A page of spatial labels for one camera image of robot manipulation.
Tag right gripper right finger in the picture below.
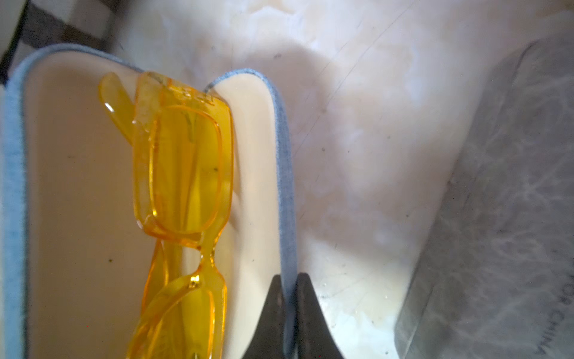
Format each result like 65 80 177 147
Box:
297 273 344 359

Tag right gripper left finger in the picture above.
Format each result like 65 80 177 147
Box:
243 275 286 359

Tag grey marble teal-lined case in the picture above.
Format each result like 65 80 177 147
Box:
395 32 573 358

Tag beige case with dark glasses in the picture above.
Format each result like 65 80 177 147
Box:
1 1 121 86

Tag yellow sunglasses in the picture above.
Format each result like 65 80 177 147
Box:
99 72 234 358

